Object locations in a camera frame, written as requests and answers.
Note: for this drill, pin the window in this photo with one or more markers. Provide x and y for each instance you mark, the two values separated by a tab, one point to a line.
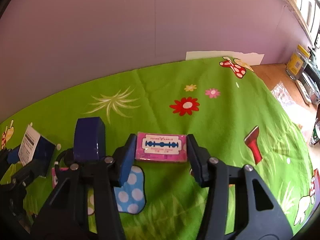
307	5

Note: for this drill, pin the plain dark blue box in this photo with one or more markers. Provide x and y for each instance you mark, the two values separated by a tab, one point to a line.
88	137

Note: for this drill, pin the green printed cloth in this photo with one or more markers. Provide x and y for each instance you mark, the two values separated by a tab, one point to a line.
175	80

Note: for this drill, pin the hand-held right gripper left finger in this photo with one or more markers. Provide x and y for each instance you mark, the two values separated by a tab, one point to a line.
125	165

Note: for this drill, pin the wooden counter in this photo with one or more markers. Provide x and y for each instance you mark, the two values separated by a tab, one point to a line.
272	75

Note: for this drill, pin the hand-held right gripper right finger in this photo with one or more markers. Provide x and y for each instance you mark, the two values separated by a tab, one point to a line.
193	160

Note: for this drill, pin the small pink box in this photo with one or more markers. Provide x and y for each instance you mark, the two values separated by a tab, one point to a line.
56	180

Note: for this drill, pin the dark blue box white label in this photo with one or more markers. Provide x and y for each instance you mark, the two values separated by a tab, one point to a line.
45	150

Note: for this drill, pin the pink razor blade box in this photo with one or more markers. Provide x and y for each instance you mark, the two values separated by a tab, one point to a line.
162	152

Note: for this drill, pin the metal container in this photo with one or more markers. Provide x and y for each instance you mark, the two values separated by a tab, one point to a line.
312	80

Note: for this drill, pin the clear plastic bag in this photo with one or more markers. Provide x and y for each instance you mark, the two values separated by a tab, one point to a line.
283	95

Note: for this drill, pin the white remote control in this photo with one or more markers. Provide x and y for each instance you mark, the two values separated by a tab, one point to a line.
303	92

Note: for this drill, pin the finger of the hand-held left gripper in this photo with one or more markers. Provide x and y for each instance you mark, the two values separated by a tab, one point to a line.
12	157
30	172

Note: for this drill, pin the yellow-lidded clear jar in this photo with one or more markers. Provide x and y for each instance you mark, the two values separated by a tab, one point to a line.
296	63

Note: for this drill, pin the white cardboard sheet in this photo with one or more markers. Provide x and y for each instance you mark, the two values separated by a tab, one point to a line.
225	56

